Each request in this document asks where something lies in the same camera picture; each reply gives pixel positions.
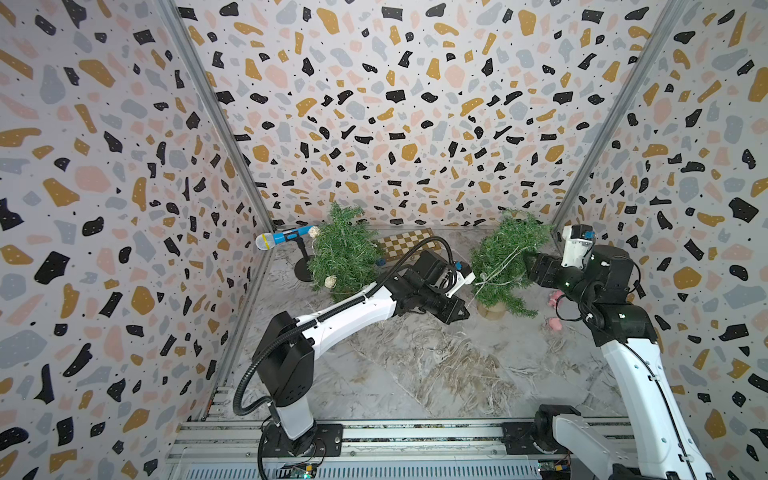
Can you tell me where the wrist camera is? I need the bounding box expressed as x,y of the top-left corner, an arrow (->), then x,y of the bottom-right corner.
561,224 -> 595,270
446,261 -> 475,298

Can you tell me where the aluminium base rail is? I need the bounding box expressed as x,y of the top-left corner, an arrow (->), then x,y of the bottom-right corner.
160,419 -> 611,479

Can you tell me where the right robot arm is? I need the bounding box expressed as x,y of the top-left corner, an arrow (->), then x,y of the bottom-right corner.
525,240 -> 714,479

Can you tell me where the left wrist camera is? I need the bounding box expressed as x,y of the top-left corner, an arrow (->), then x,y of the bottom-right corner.
446,261 -> 475,298

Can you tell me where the green christmas tree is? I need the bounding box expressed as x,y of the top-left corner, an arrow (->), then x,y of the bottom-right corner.
471,210 -> 552,318
307,200 -> 385,301

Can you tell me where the blue toy microphone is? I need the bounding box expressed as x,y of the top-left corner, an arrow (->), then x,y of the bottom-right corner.
255,226 -> 316,251

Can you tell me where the pink pig toy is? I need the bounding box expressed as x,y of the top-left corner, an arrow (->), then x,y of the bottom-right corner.
548,291 -> 564,308

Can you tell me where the silver star string light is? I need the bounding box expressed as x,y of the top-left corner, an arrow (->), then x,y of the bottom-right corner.
471,221 -> 546,309

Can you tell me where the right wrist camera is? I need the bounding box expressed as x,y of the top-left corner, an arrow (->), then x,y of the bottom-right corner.
561,224 -> 595,270

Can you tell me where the wooden chessboard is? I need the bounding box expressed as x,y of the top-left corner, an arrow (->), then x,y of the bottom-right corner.
376,228 -> 434,263

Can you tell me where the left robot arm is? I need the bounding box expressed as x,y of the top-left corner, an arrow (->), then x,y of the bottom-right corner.
233,250 -> 475,452

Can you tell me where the left black corrugated cable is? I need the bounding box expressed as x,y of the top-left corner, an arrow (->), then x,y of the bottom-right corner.
232,235 -> 457,480

